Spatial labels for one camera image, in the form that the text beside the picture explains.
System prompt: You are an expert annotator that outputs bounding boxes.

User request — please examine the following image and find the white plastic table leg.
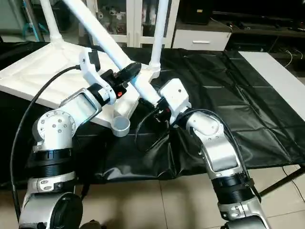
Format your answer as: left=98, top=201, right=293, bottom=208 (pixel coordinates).
left=148, top=0, right=171, bottom=73
left=40, top=0, right=64, bottom=44
left=61, top=0, right=163, bottom=107

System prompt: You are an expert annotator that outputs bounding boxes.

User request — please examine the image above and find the white drawer unit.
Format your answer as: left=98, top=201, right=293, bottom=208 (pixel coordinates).
left=172, top=28, right=233, bottom=52

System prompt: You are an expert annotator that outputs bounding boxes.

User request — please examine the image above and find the black work mat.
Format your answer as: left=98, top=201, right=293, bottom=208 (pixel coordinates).
left=0, top=40, right=305, bottom=185

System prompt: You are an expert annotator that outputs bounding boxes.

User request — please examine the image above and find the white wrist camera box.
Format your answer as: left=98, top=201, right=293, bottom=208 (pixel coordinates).
left=158, top=78, right=193, bottom=123
left=78, top=46, right=103, bottom=87

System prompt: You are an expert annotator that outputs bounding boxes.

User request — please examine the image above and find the white glass-door cabinet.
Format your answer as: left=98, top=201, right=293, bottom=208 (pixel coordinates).
left=86, top=0, right=181, bottom=49

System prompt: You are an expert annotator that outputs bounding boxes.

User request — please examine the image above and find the dark low sideboard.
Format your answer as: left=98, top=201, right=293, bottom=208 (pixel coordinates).
left=212, top=11, right=305, bottom=54

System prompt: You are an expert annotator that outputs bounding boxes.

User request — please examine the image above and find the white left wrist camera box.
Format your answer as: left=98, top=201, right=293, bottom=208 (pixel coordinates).
left=78, top=46, right=103, bottom=87

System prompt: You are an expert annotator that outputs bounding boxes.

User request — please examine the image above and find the blue floor stand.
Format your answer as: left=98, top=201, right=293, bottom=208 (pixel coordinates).
left=21, top=0, right=49, bottom=42

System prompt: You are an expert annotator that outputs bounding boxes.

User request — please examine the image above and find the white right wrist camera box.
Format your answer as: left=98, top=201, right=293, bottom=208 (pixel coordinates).
left=158, top=78, right=193, bottom=123

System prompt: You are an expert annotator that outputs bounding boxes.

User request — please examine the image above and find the white plastic table top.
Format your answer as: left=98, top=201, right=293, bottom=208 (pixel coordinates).
left=0, top=41, right=165, bottom=138

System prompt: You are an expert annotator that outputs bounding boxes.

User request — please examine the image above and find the large black box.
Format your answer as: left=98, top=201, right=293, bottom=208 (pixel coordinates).
left=178, top=0, right=213, bottom=26

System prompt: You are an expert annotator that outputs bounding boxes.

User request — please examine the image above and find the white flat board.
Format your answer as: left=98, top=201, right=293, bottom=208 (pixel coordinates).
left=238, top=51, right=305, bottom=121

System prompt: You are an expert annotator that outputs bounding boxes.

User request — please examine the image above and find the black metal stand leg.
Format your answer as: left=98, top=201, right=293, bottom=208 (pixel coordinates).
left=259, top=164, right=305, bottom=198

